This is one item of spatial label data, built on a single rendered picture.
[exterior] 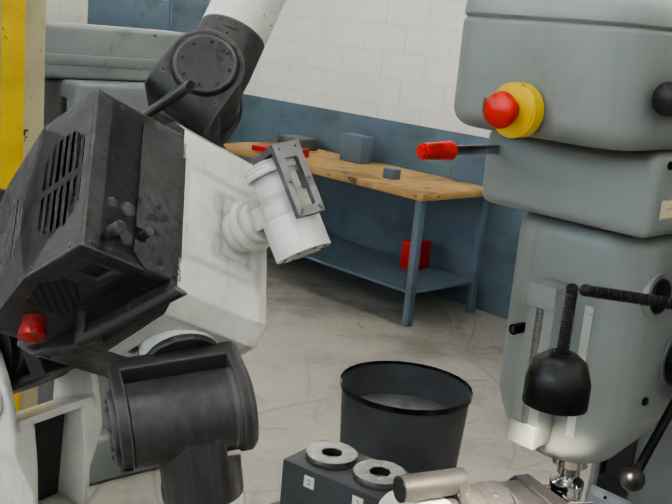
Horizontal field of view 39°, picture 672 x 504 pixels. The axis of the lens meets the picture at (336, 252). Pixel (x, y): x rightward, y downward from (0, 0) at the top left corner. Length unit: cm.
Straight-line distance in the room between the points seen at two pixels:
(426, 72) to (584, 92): 602
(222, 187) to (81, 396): 46
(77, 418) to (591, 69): 86
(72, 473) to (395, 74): 600
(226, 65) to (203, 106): 6
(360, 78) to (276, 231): 646
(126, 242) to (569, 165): 52
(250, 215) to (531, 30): 37
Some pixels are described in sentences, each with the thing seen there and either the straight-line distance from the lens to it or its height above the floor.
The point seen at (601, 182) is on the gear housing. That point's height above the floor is 169.
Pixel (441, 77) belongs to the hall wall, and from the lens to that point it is 695.
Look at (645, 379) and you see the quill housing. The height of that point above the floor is 144.
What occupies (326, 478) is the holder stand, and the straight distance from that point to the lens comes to 163.
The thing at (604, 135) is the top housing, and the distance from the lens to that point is 103.
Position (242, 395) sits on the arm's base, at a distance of 102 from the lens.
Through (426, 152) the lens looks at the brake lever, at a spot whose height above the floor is 170.
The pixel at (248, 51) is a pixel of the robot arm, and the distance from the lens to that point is 126.
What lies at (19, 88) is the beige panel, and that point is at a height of 161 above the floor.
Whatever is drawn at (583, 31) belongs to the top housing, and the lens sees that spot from 104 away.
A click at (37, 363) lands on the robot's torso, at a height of 137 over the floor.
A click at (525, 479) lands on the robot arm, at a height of 125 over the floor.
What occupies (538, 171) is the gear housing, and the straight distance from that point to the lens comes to 118.
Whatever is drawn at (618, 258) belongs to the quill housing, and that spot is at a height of 159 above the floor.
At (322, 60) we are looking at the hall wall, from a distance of 782.
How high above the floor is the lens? 183
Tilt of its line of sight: 13 degrees down
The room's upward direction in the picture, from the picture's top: 5 degrees clockwise
